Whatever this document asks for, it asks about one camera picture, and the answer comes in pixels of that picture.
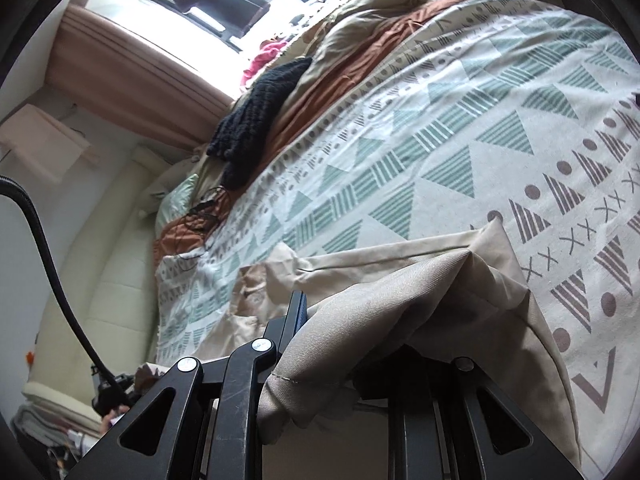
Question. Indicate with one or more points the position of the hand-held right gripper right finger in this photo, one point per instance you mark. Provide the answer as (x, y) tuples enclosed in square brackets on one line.
[(430, 435)]

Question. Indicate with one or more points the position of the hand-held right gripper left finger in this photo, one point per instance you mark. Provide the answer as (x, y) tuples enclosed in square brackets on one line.
[(299, 310)]

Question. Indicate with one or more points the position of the beige zip jacket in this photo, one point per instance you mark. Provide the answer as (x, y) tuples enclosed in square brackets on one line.
[(400, 300)]

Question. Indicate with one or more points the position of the cream padded headboard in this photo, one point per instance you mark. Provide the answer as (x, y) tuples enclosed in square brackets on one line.
[(100, 285)]

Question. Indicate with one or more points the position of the light green pillow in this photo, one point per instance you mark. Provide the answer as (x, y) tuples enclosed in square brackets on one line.
[(175, 200)]

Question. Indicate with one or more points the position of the dark knitted sweater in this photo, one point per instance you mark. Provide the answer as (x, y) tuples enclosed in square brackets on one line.
[(250, 120)]

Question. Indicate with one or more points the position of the geometric patterned blanket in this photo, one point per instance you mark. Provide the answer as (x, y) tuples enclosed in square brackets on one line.
[(450, 135)]

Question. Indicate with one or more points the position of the red cloth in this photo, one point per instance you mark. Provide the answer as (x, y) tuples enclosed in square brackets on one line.
[(265, 57)]

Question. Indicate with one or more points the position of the black framed window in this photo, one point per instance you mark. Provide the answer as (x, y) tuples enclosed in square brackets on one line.
[(210, 55)]

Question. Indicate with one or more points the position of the brown and beige duvet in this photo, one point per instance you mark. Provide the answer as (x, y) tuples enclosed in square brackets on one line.
[(360, 45)]

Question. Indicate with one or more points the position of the air conditioner with cream cover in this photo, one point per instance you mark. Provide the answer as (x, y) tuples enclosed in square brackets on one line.
[(45, 130)]

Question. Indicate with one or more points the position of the pink curtain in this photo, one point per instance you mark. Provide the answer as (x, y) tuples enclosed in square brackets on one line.
[(140, 70)]

